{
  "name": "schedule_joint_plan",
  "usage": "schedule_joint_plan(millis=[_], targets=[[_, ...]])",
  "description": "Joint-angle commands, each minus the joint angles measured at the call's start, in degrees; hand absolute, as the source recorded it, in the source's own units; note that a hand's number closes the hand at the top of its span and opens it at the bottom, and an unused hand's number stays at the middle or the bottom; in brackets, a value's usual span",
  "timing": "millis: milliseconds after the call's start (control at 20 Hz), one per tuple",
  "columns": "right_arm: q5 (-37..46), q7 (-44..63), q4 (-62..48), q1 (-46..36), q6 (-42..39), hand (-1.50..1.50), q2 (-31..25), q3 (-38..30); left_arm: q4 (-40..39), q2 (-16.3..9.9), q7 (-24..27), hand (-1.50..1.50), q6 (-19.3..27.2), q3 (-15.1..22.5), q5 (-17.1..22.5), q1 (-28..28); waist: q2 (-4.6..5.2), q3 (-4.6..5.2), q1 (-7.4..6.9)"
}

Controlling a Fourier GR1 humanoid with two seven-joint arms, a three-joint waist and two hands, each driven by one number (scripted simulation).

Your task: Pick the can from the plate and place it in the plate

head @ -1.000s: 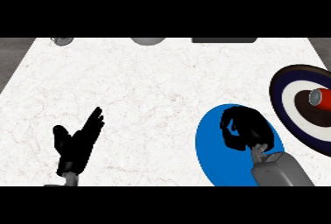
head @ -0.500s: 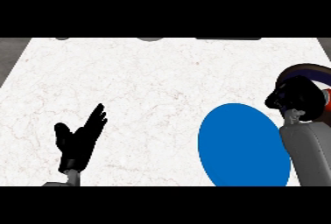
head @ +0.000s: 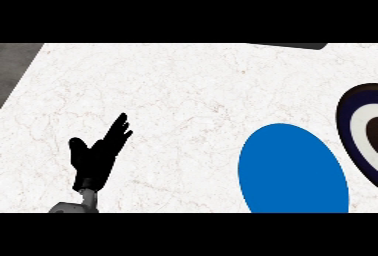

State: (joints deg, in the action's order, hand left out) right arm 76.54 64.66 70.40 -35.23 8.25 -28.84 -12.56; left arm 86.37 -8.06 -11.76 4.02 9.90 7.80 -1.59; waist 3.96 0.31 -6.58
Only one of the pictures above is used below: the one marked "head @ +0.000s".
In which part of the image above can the dark navy and white plate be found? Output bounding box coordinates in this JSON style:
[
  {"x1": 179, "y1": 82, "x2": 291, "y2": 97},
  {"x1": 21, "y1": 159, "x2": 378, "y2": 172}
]
[{"x1": 335, "y1": 82, "x2": 378, "y2": 188}]

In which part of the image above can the blue plate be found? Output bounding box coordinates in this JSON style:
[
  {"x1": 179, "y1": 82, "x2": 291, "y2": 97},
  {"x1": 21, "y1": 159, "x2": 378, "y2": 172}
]
[{"x1": 238, "y1": 123, "x2": 351, "y2": 214}]

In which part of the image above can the dark grey flat object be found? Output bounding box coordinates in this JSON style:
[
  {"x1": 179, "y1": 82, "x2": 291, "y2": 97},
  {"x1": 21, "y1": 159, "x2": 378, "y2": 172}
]
[{"x1": 248, "y1": 42, "x2": 329, "y2": 51}]

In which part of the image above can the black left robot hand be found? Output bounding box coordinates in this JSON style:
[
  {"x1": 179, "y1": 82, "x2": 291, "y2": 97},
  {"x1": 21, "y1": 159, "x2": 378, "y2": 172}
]
[{"x1": 68, "y1": 112, "x2": 134, "y2": 193}]

